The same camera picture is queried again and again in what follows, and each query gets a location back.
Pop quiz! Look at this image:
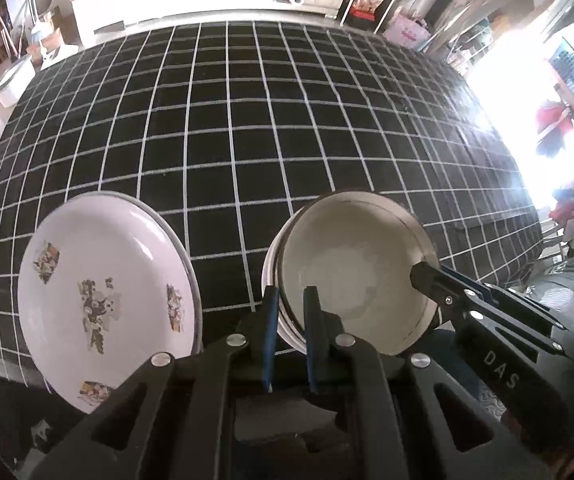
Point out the white plate with bear print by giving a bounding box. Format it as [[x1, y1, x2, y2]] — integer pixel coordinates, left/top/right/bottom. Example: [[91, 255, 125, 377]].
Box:
[[17, 192, 199, 415]]

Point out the black white checked tablecloth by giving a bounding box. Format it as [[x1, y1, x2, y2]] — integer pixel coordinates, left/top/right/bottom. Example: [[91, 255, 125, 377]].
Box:
[[0, 20, 542, 391]]

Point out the red garment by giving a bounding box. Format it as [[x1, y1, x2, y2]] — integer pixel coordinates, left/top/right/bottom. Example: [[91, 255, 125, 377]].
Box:
[[537, 100, 574, 156]]

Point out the white basin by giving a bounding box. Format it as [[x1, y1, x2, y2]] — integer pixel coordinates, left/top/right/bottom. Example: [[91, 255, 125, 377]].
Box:
[[0, 55, 36, 107]]

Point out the large floral patterned bowl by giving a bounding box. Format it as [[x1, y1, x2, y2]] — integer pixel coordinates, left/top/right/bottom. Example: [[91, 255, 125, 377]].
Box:
[[279, 191, 440, 357]]

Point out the plain white bowl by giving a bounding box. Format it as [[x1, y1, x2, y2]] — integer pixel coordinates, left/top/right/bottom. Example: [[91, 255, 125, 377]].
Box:
[[261, 220, 318, 356]]

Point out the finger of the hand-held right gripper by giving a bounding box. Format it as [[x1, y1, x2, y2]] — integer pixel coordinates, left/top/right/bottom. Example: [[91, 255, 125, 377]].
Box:
[[439, 265, 566, 339], [411, 261, 566, 357]]

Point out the pink bag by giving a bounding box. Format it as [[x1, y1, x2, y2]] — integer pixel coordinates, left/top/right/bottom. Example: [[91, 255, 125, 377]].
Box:
[[383, 12, 430, 50]]

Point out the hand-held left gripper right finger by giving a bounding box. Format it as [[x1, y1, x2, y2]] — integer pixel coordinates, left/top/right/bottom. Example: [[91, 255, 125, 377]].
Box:
[[303, 286, 558, 480]]

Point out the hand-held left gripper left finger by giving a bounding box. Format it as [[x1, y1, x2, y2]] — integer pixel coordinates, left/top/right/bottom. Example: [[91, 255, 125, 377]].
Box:
[[27, 285, 282, 480]]

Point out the standing mirror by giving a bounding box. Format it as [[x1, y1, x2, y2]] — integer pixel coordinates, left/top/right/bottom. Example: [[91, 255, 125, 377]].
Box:
[[419, 0, 535, 68]]

